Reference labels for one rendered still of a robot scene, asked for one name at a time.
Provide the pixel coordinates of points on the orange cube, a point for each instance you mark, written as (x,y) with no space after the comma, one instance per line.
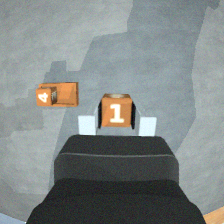
(116,110)
(46,96)

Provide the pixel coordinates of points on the orange open tray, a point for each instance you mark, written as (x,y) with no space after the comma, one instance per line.
(67,93)

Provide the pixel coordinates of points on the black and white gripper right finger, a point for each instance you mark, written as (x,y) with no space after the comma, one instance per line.
(141,122)

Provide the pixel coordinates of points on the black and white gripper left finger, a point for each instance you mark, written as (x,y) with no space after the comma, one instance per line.
(90,122)

